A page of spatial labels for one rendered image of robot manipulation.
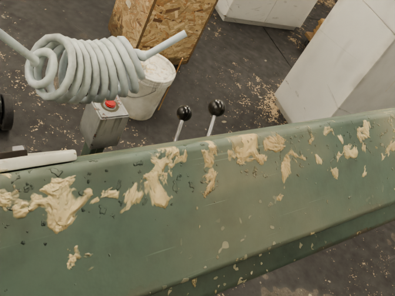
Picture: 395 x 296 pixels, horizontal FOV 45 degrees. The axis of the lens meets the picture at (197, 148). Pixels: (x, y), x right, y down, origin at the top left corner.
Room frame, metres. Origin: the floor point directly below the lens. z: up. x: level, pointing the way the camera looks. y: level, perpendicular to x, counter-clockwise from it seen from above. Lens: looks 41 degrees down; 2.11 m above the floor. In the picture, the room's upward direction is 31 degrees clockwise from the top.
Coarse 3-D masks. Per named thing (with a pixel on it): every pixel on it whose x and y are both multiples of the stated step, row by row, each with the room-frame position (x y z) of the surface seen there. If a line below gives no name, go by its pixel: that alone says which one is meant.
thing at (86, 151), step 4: (84, 144) 1.30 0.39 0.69; (84, 148) 1.30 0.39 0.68; (88, 148) 1.28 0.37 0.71; (100, 148) 1.30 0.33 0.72; (104, 148) 1.32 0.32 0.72; (84, 152) 1.29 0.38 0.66; (88, 152) 1.28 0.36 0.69; (92, 152) 1.28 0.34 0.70; (96, 152) 1.29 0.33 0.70; (100, 152) 1.31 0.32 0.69
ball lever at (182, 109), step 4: (180, 108) 0.88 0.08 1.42; (184, 108) 0.88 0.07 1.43; (188, 108) 0.89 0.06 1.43; (176, 112) 0.88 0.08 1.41; (180, 112) 0.87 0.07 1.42; (184, 112) 0.87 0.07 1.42; (188, 112) 0.88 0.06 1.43; (180, 116) 0.87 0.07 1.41; (184, 116) 0.87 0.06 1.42; (188, 116) 0.87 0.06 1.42; (180, 120) 0.87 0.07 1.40; (184, 120) 0.87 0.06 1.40; (180, 124) 0.86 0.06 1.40; (180, 128) 0.85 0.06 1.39; (176, 132) 0.84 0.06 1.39; (176, 136) 0.83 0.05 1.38; (176, 140) 0.83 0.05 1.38
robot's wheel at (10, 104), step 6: (6, 96) 1.77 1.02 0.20; (6, 102) 1.73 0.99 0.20; (12, 102) 1.75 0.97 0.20; (6, 108) 1.71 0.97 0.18; (12, 108) 1.73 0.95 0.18; (6, 114) 1.69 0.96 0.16; (12, 114) 1.71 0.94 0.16; (6, 120) 1.68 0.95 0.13; (12, 120) 1.70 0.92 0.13; (0, 126) 1.71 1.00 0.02; (6, 126) 1.68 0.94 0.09; (12, 126) 1.70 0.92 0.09
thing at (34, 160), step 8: (40, 152) 0.23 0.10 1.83; (48, 152) 0.21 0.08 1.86; (56, 152) 0.20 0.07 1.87; (64, 152) 0.20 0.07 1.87; (72, 152) 0.21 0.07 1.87; (0, 160) 0.17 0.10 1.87; (8, 160) 0.17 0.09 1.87; (16, 160) 0.18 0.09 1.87; (24, 160) 0.18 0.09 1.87; (32, 160) 0.18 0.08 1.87; (40, 160) 0.19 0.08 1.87; (48, 160) 0.19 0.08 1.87; (56, 160) 0.19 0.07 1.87; (64, 160) 0.20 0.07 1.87; (72, 160) 0.20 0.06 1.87; (0, 168) 0.17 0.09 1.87; (8, 168) 0.17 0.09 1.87; (16, 168) 0.17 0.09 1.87; (24, 168) 0.18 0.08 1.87
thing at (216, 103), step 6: (210, 102) 0.84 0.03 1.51; (216, 102) 0.83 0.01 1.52; (222, 102) 0.84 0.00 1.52; (210, 108) 0.83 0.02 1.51; (216, 108) 0.82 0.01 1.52; (222, 108) 0.83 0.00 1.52; (210, 114) 0.83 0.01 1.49; (216, 114) 0.82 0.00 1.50; (222, 114) 0.83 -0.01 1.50; (210, 120) 0.81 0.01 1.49; (210, 126) 0.80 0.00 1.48; (210, 132) 0.79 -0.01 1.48
